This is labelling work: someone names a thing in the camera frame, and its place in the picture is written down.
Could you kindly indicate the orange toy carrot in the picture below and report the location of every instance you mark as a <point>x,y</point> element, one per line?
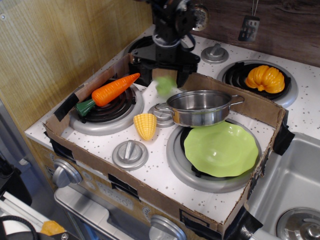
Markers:
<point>107,93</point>

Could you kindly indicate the small steel pan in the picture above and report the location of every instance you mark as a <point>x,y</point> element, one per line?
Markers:
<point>199,108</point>

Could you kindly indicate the right silver oven knob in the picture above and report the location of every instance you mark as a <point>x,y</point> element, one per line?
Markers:
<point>163,229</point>

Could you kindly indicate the middle silver stove knob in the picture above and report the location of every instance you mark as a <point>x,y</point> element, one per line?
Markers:
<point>163,114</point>

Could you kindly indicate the light green plastic plate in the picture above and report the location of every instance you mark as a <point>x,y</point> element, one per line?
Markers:
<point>222,150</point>

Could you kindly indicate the back left stove burner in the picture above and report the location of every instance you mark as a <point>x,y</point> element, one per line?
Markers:
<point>144,42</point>

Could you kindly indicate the silver stove knob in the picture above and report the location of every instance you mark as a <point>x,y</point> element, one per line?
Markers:
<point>163,114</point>
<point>215,54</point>
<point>130,155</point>

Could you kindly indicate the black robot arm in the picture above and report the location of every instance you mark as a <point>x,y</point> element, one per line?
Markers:
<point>173,19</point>

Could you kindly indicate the front left stove burner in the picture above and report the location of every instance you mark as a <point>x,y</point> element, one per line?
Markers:
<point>111,118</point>

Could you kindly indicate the yellow object bottom left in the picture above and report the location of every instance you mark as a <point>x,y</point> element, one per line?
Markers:
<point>51,228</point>

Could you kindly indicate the silver sink drain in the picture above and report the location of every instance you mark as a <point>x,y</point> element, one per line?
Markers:
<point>299,223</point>

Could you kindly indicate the silver oven door handle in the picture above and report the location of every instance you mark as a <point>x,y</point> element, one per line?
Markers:
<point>91,216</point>

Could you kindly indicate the back silver stove knob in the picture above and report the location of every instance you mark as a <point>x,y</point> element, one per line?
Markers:
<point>215,54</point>

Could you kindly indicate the hanging silver strainer spoon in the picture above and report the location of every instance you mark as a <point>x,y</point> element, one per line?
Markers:
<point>202,16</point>

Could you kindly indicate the silver oven knob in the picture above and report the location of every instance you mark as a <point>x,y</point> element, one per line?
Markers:
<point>65,174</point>
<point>163,229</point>

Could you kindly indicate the yellow toy corn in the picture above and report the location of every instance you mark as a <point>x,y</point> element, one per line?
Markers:
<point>145,125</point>

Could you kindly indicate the back right stove burner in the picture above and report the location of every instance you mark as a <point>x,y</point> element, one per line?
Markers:
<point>236,73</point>

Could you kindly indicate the light green toy broccoli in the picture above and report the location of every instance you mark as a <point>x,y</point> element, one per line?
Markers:
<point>164,85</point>

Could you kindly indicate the silver sink basin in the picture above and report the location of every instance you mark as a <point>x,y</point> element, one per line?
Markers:
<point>291,180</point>

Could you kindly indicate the brown cardboard fence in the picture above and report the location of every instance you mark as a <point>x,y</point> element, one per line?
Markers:
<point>201,214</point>

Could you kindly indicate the hanging silver slotted spatula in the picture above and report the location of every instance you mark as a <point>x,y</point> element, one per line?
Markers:
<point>250,25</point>

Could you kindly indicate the left silver oven knob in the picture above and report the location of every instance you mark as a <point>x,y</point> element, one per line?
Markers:
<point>65,174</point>

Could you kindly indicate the stove burner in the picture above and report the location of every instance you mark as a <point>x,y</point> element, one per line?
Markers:
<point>111,118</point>
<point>196,179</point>
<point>144,42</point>
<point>236,73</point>

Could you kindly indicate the front right stove burner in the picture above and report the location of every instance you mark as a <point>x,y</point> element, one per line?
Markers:
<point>196,179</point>

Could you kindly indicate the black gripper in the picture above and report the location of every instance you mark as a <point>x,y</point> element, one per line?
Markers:
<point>156,57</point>

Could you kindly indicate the orange toy pumpkin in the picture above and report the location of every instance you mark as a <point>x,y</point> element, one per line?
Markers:
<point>265,78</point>

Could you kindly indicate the front silver stove knob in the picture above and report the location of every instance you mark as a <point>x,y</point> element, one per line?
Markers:
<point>130,155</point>

